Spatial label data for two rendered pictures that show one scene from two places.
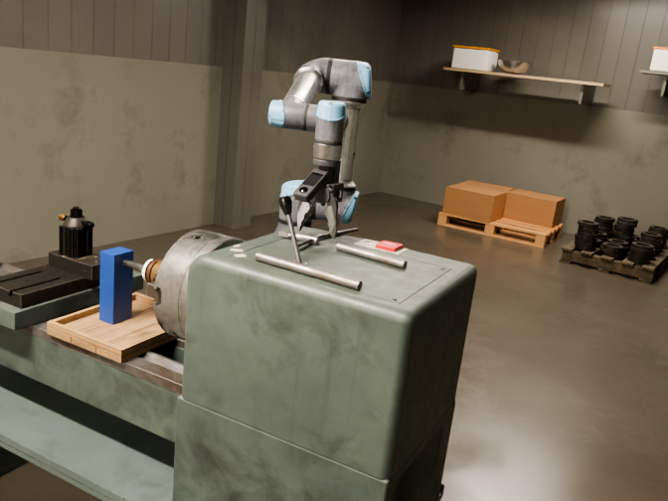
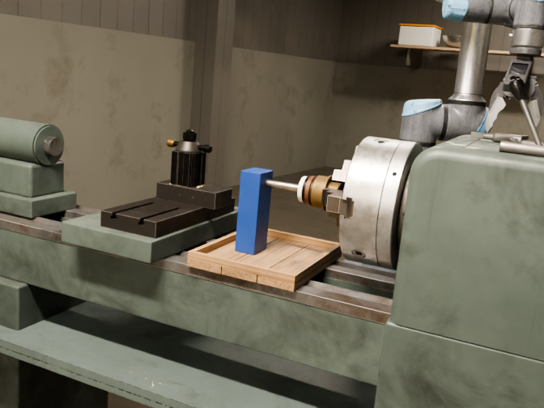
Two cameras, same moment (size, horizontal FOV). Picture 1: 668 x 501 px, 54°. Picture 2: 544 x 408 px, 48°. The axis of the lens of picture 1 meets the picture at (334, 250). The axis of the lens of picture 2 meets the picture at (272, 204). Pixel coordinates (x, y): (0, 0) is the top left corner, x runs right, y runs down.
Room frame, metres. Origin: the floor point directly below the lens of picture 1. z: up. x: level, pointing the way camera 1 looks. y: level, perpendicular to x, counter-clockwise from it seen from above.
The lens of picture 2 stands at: (0.28, 0.69, 1.37)
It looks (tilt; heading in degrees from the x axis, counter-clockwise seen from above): 12 degrees down; 357
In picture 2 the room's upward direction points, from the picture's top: 5 degrees clockwise
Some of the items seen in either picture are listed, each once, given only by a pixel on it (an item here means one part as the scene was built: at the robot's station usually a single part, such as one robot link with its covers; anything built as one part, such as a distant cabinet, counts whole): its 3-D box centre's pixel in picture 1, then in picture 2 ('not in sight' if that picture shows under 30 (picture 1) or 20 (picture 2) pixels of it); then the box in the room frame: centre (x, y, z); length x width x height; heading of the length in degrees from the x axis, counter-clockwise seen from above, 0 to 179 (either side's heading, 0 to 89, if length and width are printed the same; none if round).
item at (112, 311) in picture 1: (116, 285); (253, 210); (1.91, 0.66, 1.00); 0.08 x 0.06 x 0.23; 153
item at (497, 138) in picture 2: (298, 237); (495, 137); (1.72, 0.10, 1.27); 0.12 x 0.02 x 0.02; 70
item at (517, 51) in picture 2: (325, 181); (521, 74); (1.77, 0.04, 1.42); 0.09 x 0.08 x 0.12; 153
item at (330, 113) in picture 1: (330, 122); (532, 6); (1.76, 0.05, 1.58); 0.09 x 0.08 x 0.11; 176
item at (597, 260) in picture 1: (621, 240); not in sight; (7.06, -3.13, 0.24); 1.36 x 0.96 x 0.49; 149
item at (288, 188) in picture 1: (299, 199); (422, 119); (2.23, 0.14, 1.27); 0.13 x 0.12 x 0.14; 86
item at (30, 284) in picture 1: (60, 278); (173, 210); (2.04, 0.89, 0.95); 0.43 x 0.18 x 0.04; 153
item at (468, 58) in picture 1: (474, 59); (419, 36); (8.64, -1.49, 2.00); 0.48 x 0.40 x 0.27; 59
